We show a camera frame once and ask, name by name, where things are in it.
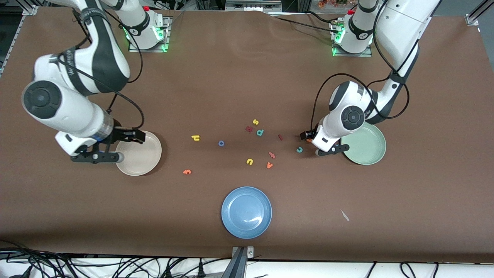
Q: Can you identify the beige brown plate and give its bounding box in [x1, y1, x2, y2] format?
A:
[115, 131, 162, 176]

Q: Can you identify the green plate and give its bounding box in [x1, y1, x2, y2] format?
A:
[341, 122, 387, 166]

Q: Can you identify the brown table cover sheet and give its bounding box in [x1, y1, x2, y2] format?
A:
[0, 7, 494, 264]

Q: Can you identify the blue plate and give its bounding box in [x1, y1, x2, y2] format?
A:
[221, 186, 272, 239]

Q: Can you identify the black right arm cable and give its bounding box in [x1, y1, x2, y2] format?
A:
[58, 8, 145, 132]

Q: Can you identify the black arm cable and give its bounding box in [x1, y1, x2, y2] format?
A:
[310, 0, 442, 134]
[58, 8, 145, 132]

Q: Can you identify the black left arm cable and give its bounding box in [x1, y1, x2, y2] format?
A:
[310, 0, 442, 134]

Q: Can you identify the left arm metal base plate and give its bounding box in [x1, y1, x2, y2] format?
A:
[331, 19, 373, 58]

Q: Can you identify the black base cable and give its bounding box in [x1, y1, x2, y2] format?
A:
[270, 15, 340, 33]
[307, 11, 340, 24]

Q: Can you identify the grey metal bracket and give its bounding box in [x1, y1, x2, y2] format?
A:
[225, 0, 282, 12]

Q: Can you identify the black cable tangle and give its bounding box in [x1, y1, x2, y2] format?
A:
[0, 241, 162, 278]

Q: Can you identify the grey metal camera mount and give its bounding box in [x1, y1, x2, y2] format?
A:
[231, 246, 255, 278]

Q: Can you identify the aluminium frame profile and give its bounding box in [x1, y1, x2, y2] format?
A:
[21, 0, 39, 16]
[465, 0, 494, 26]

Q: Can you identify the looped black cable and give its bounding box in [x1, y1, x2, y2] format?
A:
[400, 262, 418, 278]

